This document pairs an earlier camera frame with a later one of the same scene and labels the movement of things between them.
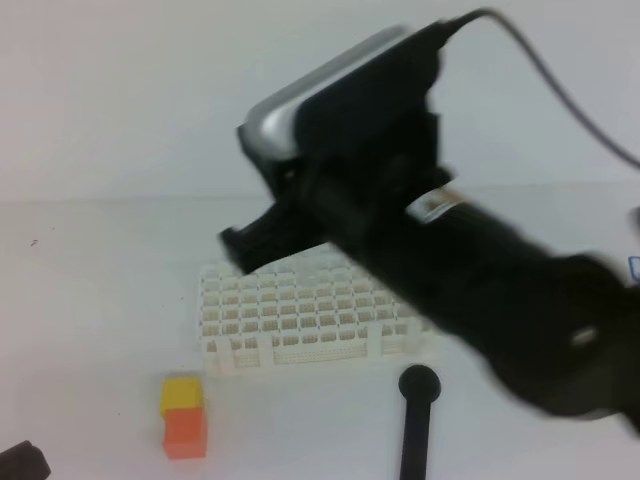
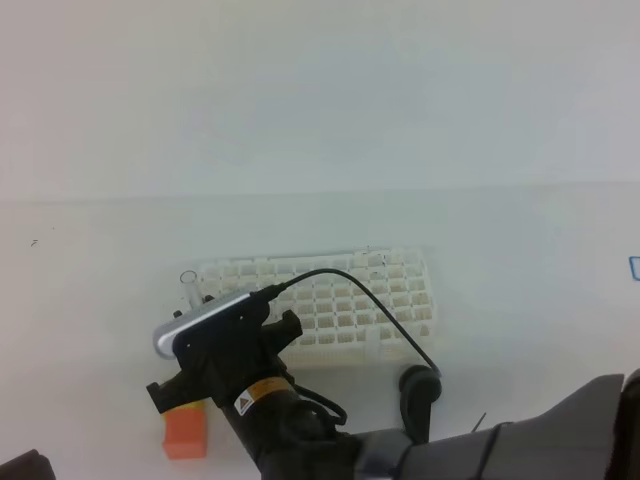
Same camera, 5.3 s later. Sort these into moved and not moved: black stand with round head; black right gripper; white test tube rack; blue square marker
Moved: black right gripper
Not moved: white test tube rack; blue square marker; black stand with round head
